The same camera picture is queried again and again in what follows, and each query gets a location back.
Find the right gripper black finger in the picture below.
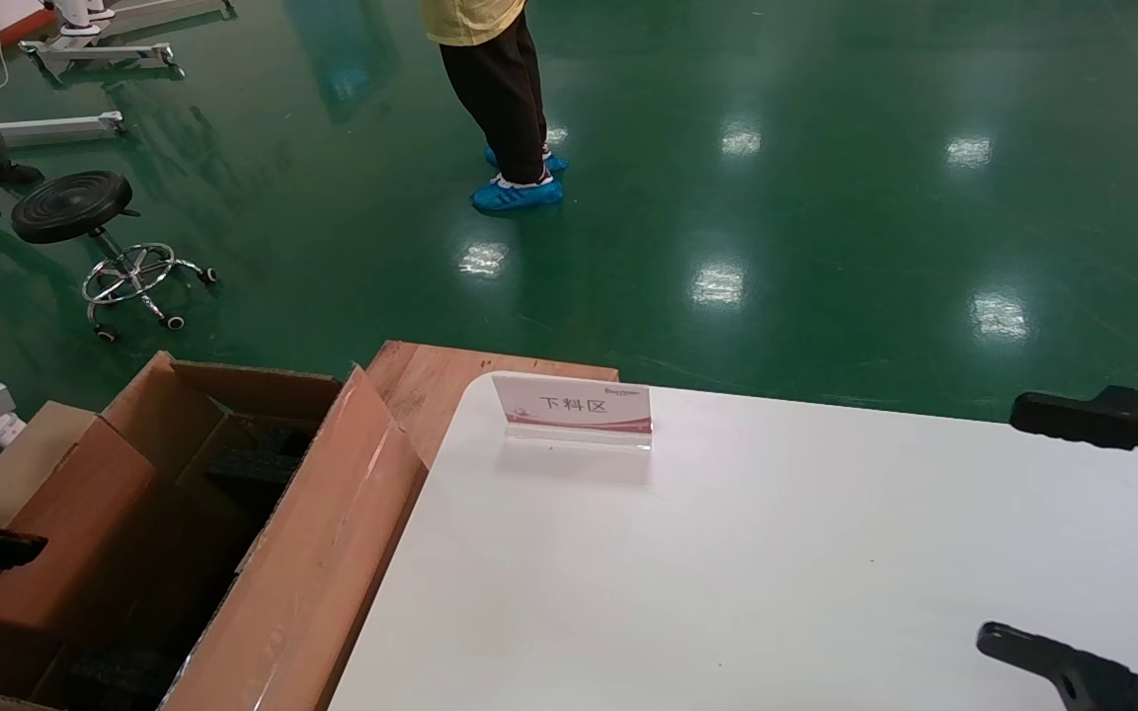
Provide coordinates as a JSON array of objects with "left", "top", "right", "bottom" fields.
[
  {"left": 976, "top": 622, "right": 1138, "bottom": 711},
  {"left": 1011, "top": 387, "right": 1138, "bottom": 490}
]

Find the small cardboard box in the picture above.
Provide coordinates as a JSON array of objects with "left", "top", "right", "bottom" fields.
[{"left": 0, "top": 400, "right": 157, "bottom": 682}]

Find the large cardboard box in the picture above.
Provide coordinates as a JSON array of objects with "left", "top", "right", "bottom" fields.
[{"left": 0, "top": 351, "right": 429, "bottom": 711}]

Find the black foam pad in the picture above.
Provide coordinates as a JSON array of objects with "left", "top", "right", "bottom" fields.
[
  {"left": 205, "top": 423, "right": 318, "bottom": 490},
  {"left": 60, "top": 647, "right": 180, "bottom": 710}
]

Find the black stool chrome base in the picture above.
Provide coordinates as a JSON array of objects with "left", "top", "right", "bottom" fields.
[{"left": 11, "top": 170, "right": 219, "bottom": 344}]

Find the grey metal stand base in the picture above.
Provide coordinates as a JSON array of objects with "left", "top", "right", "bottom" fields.
[
  {"left": 0, "top": 111, "right": 125, "bottom": 147},
  {"left": 55, "top": 0, "right": 234, "bottom": 36},
  {"left": 21, "top": 39, "right": 180, "bottom": 72}
]

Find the brown wooden pallet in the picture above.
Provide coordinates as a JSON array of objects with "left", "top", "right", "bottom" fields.
[{"left": 366, "top": 341, "right": 619, "bottom": 467}]

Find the acrylic sign with red print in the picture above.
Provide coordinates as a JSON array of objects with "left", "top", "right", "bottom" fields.
[{"left": 492, "top": 372, "right": 654, "bottom": 452}]

